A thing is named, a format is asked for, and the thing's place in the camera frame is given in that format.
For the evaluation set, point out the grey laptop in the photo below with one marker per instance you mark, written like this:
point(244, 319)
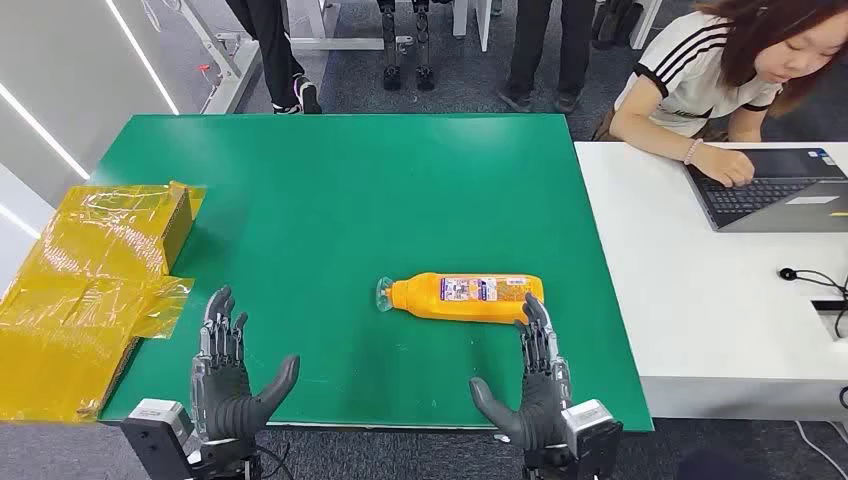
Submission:
point(775, 195)

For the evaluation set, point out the white table legs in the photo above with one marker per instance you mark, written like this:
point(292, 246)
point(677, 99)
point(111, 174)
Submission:
point(331, 44)

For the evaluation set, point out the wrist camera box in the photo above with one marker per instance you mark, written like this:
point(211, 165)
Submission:
point(593, 434)
point(156, 437)

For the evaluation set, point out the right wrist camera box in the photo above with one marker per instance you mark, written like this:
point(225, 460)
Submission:
point(593, 434)

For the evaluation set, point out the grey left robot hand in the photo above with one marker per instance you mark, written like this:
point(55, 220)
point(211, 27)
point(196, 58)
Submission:
point(222, 391)

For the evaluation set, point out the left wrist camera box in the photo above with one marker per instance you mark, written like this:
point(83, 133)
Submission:
point(156, 437)

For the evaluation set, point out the black humanoid robot legs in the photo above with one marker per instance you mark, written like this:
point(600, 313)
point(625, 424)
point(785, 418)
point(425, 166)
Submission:
point(389, 46)

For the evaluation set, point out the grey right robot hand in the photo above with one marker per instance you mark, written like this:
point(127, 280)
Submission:
point(540, 397)

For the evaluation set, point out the white metal frame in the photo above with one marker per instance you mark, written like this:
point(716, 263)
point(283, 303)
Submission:
point(232, 73)

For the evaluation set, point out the standing person with sneakers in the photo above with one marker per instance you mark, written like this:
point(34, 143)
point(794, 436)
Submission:
point(275, 46)

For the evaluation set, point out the green table mat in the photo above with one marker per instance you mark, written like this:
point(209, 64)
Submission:
point(344, 199)

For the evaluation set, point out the seated person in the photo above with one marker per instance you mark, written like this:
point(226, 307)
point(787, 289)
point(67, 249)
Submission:
point(689, 73)

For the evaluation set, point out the standing person in dark shoes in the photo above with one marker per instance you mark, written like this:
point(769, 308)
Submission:
point(573, 46)

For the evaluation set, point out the yellow film-wrapped cardboard box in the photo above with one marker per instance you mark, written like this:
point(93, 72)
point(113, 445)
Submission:
point(79, 311)

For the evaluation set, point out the black flat desk device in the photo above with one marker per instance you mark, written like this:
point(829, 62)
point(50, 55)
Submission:
point(831, 305)

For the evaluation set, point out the orange plastic bottle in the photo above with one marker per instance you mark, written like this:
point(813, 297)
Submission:
point(424, 301)

